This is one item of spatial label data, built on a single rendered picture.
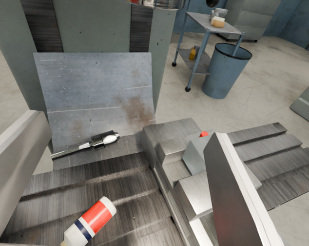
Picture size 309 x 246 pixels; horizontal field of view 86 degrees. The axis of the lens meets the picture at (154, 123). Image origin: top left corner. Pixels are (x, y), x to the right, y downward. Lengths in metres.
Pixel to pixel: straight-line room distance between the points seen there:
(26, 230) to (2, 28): 0.43
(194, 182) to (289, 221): 1.58
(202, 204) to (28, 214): 0.32
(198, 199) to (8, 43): 0.53
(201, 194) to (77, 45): 0.46
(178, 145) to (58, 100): 0.36
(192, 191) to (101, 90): 0.39
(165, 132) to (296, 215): 1.64
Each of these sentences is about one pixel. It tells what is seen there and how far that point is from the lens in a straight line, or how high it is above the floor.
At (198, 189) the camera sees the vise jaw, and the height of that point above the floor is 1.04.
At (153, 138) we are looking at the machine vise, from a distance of 0.40.
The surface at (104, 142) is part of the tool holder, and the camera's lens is 0.52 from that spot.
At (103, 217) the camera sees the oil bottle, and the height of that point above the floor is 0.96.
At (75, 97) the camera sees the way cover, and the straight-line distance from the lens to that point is 0.55.
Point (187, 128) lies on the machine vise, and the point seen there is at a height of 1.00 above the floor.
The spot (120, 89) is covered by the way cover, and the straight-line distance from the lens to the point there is 0.55.
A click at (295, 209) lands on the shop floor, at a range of 1.96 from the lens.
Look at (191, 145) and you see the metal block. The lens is 0.32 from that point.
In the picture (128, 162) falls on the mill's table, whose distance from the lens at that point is 0.44.
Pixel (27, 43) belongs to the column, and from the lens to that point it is 0.55.
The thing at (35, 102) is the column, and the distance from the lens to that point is 0.64.
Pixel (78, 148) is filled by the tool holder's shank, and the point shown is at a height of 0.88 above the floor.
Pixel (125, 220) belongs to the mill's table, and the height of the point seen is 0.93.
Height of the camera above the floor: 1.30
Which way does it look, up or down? 44 degrees down
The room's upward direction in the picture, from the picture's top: 12 degrees clockwise
